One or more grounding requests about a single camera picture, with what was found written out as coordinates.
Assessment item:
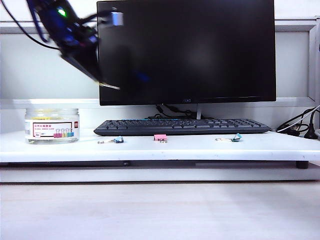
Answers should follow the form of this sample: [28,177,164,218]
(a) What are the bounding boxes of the black cables behind keyboard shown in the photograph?
[147,104,198,120]

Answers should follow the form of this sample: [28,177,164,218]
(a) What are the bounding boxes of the pink binder clip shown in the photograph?
[153,134,169,145]

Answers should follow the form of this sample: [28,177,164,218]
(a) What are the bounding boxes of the white thin cable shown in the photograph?
[277,107,320,133]

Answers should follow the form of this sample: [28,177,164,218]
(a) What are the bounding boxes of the clear plastic clip jar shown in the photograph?
[24,107,81,145]

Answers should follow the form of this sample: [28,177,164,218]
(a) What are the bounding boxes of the white lower slab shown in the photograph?
[0,167,320,184]

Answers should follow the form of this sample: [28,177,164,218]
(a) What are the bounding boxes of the grey office partition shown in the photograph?
[0,16,320,131]

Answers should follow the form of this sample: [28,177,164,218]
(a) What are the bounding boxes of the white raised desk board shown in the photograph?
[0,129,320,164]

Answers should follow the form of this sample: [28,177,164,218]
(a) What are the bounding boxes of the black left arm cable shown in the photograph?
[2,0,61,51]

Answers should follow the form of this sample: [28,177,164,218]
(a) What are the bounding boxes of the black computer keyboard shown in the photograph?
[93,118,273,137]

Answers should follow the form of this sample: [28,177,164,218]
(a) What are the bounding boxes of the black looped cables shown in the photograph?
[276,106,320,134]

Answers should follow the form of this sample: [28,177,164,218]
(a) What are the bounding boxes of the light blue binder clip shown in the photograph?
[96,136,125,145]

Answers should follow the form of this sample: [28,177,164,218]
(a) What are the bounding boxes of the black AOC monitor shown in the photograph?
[96,0,277,106]

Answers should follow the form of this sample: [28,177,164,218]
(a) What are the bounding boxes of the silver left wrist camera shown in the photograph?
[110,10,125,27]

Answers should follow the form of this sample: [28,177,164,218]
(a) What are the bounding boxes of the black power plug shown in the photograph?
[303,109,320,140]

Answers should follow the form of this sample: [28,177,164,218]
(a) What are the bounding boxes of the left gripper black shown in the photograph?
[49,22,103,85]

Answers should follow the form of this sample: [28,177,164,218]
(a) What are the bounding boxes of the teal binder clip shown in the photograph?
[214,133,243,143]

